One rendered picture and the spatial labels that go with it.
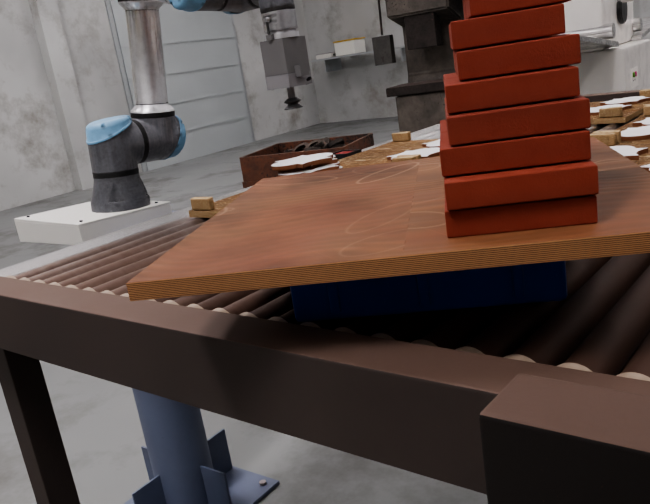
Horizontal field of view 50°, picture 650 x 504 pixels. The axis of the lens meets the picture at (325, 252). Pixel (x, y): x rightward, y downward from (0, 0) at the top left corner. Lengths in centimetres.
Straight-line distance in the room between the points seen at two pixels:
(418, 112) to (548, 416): 666
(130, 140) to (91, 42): 875
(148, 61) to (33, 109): 806
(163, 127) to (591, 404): 164
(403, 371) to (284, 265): 14
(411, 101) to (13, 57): 528
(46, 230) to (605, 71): 424
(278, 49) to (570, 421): 127
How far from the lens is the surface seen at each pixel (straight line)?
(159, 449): 205
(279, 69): 153
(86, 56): 1049
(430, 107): 694
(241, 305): 90
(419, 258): 58
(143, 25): 191
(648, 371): 64
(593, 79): 536
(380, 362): 60
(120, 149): 183
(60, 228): 179
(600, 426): 35
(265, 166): 530
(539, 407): 37
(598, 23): 530
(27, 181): 981
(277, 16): 154
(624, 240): 59
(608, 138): 161
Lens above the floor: 120
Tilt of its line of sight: 15 degrees down
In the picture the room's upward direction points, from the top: 9 degrees counter-clockwise
